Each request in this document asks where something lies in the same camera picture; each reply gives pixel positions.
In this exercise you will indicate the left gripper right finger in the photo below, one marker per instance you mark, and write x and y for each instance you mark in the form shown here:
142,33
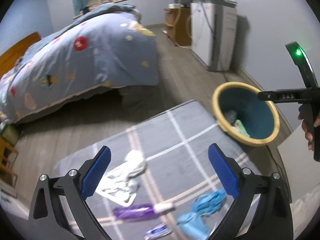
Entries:
272,218

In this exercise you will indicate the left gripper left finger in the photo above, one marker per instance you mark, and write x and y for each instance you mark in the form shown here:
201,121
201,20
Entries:
47,219

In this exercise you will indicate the silver foil tray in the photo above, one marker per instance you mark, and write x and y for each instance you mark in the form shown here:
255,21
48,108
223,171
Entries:
120,190

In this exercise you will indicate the blue face mask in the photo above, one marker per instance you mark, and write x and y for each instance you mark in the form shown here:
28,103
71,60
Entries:
193,226

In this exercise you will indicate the purple spray bottle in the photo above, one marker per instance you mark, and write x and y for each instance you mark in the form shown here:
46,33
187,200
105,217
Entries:
142,211

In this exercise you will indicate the white tissue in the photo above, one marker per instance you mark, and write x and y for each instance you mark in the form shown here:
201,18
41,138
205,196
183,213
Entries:
135,163

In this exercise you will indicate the blue white pill blister pack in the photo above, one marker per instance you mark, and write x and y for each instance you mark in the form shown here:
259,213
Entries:
157,232

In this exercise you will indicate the blue disposable glove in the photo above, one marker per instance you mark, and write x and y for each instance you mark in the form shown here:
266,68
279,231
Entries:
207,204

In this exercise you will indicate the green white medicine box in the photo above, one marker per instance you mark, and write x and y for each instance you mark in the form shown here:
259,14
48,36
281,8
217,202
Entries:
239,127

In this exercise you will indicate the black plastic bag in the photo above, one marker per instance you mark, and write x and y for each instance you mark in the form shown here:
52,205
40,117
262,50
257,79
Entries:
230,116

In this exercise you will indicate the yellow and teal trash bin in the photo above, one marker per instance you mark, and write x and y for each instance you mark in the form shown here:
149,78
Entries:
259,118

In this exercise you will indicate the small wooden chair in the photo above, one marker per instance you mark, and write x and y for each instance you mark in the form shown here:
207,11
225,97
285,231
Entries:
6,164

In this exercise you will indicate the green small bin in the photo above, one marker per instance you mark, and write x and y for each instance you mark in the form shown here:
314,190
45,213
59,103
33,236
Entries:
9,133

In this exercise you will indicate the grey plaid cushion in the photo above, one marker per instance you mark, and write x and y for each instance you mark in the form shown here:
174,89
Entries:
175,144

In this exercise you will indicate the white air purifier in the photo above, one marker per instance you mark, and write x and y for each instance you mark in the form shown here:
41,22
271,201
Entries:
213,31

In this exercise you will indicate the wooden side cabinet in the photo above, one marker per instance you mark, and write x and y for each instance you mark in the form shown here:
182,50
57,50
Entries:
178,26

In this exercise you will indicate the wooden bed headboard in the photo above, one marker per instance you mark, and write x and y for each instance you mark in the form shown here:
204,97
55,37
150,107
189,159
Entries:
9,57

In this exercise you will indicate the blue patterned duvet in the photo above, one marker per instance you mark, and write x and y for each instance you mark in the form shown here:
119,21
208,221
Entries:
107,47

